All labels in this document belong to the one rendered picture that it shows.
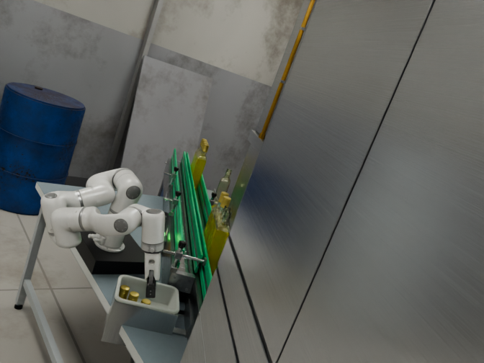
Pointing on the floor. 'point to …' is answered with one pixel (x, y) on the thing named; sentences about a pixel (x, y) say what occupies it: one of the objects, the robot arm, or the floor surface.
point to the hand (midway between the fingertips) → (150, 288)
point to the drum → (34, 142)
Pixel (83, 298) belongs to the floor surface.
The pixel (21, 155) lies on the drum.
